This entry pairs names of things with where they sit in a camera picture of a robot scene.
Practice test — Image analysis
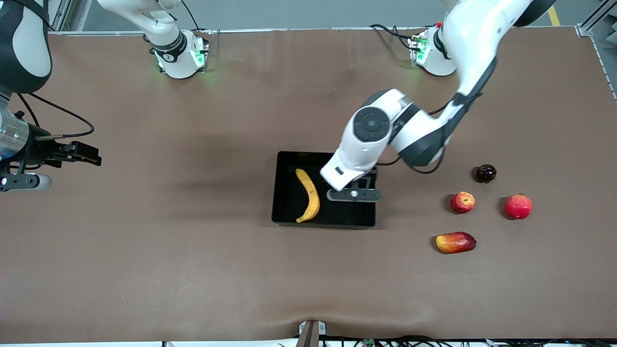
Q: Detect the yellow banana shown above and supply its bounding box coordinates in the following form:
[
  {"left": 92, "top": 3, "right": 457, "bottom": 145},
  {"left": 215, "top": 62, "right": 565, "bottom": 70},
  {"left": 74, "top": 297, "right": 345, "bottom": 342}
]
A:
[{"left": 295, "top": 168, "right": 321, "bottom": 224}]

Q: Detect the small red yellow apple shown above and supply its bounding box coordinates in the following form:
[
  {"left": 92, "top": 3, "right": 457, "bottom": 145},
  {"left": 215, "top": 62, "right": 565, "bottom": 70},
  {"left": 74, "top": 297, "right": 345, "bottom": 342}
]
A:
[{"left": 450, "top": 191, "right": 476, "bottom": 214}]

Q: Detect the black rectangular plastic tray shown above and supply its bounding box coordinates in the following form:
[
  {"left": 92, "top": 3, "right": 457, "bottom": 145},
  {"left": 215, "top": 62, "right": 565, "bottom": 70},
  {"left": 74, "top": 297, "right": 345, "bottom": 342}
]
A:
[{"left": 271, "top": 151, "right": 376, "bottom": 229}]

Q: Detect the red yellow mango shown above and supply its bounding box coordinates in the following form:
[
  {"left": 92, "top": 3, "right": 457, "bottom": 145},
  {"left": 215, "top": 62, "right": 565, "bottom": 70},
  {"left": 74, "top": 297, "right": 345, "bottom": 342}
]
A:
[{"left": 435, "top": 231, "right": 477, "bottom": 254}]

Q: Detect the red pomegranate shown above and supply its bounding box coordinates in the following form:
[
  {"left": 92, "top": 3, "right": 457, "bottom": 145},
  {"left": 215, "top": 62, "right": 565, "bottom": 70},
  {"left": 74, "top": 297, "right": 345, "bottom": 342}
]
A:
[{"left": 505, "top": 193, "right": 534, "bottom": 221}]

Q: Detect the silver table edge strip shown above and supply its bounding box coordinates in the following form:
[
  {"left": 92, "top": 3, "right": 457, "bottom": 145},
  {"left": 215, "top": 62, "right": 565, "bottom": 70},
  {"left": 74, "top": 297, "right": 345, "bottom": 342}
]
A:
[{"left": 48, "top": 25, "right": 444, "bottom": 37}]

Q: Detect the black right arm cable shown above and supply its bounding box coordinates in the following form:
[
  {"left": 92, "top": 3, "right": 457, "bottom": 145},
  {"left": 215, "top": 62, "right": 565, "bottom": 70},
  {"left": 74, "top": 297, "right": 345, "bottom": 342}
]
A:
[{"left": 17, "top": 92, "right": 95, "bottom": 141}]

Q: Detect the aluminium frame profile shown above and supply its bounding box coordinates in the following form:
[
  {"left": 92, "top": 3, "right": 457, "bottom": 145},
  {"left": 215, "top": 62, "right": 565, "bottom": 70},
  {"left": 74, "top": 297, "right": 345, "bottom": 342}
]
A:
[
  {"left": 46, "top": 0, "right": 92, "bottom": 33},
  {"left": 576, "top": 0, "right": 617, "bottom": 102}
]

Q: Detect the black left base cable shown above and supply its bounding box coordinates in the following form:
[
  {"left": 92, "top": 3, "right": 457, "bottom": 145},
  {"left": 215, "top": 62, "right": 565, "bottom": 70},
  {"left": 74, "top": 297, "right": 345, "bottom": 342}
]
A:
[{"left": 369, "top": 23, "right": 425, "bottom": 51}]

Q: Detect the black base cable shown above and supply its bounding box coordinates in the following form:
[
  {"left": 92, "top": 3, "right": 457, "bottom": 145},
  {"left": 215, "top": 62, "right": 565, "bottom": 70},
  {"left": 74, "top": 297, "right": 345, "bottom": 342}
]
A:
[
  {"left": 181, "top": 0, "right": 213, "bottom": 35},
  {"left": 369, "top": 23, "right": 425, "bottom": 51}
]

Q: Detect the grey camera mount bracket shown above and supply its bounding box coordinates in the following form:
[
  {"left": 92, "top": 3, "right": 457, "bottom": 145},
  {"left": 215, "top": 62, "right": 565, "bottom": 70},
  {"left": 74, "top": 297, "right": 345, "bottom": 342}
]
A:
[{"left": 295, "top": 319, "right": 327, "bottom": 347}]

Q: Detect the black right base cable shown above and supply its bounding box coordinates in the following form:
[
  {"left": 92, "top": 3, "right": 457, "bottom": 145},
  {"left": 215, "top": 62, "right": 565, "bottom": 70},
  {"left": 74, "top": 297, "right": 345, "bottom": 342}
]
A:
[{"left": 181, "top": 0, "right": 213, "bottom": 35}]

